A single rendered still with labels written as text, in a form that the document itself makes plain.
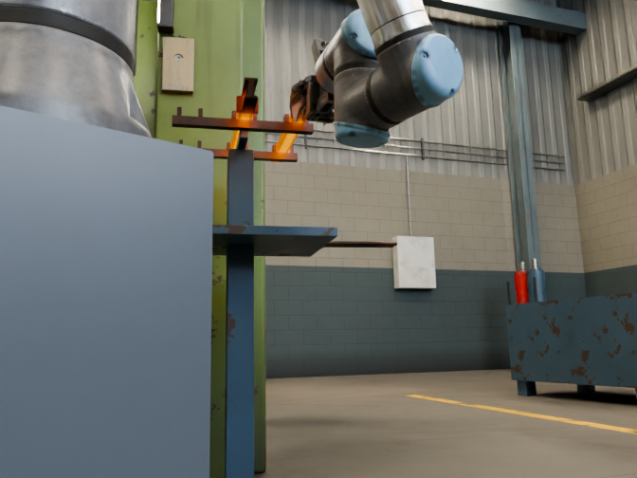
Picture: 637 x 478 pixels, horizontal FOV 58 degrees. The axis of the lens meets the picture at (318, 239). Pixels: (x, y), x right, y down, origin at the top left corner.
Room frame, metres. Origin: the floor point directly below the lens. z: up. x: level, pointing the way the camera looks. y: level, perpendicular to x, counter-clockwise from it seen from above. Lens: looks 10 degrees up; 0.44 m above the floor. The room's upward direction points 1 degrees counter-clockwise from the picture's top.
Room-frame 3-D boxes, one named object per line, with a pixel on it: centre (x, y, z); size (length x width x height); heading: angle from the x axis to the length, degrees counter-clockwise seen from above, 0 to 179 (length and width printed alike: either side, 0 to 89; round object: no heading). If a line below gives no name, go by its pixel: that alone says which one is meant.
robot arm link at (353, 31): (0.91, -0.08, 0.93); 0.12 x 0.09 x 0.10; 19
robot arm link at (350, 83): (0.89, -0.08, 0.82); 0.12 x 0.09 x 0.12; 34
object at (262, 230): (1.34, 0.19, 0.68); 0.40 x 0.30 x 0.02; 102
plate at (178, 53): (1.61, 0.41, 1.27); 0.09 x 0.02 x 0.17; 100
